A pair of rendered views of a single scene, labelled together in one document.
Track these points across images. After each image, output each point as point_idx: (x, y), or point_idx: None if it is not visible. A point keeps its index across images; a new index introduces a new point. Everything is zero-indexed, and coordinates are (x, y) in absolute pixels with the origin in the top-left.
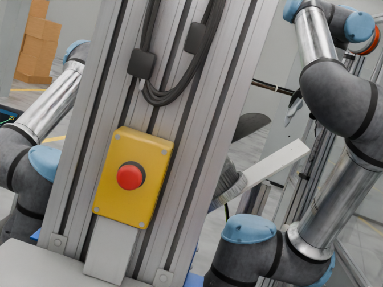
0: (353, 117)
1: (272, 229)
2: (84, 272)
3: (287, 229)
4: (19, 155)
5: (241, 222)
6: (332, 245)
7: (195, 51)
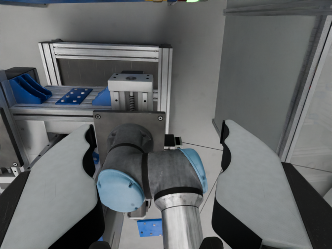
0: None
1: (138, 207)
2: None
3: (154, 201)
4: None
5: (107, 203)
6: (200, 205)
7: None
